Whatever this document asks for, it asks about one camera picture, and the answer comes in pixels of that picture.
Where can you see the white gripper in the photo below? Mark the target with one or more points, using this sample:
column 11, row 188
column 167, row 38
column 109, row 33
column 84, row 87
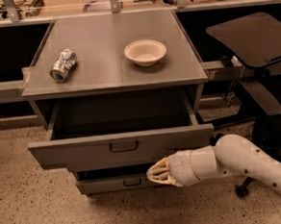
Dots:
column 180, row 168

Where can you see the grey top drawer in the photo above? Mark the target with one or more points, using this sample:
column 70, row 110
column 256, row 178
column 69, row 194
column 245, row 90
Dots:
column 122, row 131

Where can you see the grey drawer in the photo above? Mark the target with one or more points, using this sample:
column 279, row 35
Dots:
column 113, row 184
column 122, row 131

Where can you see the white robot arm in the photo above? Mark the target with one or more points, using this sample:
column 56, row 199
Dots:
column 232, row 155

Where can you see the grey bottom drawer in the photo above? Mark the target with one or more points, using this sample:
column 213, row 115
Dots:
column 113, row 184

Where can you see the grey cabinet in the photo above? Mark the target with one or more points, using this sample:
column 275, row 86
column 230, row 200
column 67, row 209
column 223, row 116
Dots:
column 102, row 71

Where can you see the beige bowl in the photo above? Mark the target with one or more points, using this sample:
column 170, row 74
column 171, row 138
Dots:
column 145, row 52

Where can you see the crushed silver can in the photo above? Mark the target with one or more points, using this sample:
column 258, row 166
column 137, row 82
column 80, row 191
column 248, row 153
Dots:
column 63, row 65

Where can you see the black office chair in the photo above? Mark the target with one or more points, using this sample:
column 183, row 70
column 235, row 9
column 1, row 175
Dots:
column 255, row 41

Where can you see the black tool on bench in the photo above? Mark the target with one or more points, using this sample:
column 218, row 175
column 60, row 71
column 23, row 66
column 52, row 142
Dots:
column 34, row 8

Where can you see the black bottom drawer handle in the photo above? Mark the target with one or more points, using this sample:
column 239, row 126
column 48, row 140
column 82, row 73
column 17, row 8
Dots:
column 132, row 183

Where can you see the black drawer handle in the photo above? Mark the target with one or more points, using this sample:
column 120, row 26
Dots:
column 123, row 147
column 132, row 183

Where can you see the black top drawer handle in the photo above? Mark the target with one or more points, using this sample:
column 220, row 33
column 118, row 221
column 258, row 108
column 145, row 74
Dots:
column 123, row 147

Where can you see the metal shelf post middle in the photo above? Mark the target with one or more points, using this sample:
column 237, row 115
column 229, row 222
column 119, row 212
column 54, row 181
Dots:
column 114, row 6

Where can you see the metal shelf post left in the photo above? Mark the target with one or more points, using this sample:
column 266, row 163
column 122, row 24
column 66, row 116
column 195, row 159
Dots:
column 12, row 11

